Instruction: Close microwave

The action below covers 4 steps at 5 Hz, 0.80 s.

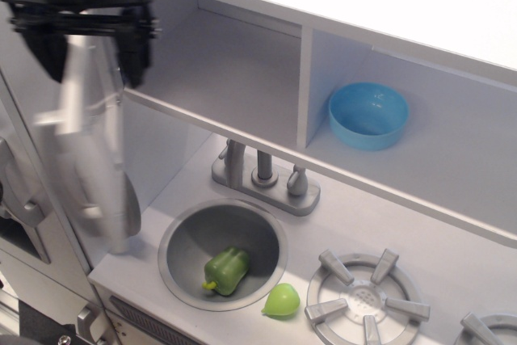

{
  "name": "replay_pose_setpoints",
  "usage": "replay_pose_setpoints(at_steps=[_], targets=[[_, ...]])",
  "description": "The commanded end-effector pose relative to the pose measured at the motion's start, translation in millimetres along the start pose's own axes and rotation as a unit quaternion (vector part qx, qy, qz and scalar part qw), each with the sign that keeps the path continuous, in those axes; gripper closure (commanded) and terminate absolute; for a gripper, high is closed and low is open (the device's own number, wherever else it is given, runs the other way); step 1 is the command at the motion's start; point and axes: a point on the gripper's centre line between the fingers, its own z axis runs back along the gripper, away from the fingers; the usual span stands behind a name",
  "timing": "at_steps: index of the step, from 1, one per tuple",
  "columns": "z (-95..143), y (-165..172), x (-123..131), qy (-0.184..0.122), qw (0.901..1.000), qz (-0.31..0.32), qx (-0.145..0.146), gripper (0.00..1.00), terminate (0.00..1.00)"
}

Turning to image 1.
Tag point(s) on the silver round sink basin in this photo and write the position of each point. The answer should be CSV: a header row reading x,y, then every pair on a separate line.
x,y
215,230

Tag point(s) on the green toy bell pepper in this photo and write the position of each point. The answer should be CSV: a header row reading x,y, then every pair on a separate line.
x,y
224,271

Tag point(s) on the white microwave door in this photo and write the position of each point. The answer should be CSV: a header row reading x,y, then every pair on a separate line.
x,y
87,128

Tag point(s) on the grey toy faucet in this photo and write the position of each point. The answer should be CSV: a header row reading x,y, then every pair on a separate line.
x,y
290,190

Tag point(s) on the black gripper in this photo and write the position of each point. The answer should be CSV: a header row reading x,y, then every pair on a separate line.
x,y
101,17

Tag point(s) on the blue plastic bowl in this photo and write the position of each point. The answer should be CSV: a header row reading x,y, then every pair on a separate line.
x,y
368,116

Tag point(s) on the dark oven vent grille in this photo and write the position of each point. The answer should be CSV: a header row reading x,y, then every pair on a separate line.
x,y
150,325

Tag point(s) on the light green toy pear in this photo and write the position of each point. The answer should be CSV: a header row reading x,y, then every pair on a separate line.
x,y
283,301

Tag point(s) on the grey toy wall phone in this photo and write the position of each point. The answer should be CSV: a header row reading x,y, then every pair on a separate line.
x,y
132,211

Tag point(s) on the grey toy stove burner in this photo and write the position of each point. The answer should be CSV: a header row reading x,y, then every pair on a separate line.
x,y
364,299

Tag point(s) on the white toy kitchen shelf unit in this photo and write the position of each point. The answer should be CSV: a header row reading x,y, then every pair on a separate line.
x,y
262,71

